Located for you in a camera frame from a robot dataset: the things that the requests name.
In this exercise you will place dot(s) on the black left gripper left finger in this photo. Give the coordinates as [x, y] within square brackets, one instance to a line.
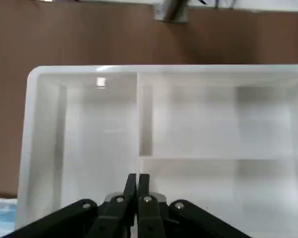
[109, 218]

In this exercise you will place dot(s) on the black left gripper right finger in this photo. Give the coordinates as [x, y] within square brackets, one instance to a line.
[159, 220]

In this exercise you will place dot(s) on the white plastic partition tray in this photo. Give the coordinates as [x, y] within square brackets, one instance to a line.
[201, 119]

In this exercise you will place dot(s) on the wide blue white flat packet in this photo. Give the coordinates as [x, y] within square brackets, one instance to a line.
[1, 215]

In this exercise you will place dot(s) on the aluminium post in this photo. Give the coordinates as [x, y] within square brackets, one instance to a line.
[172, 11]

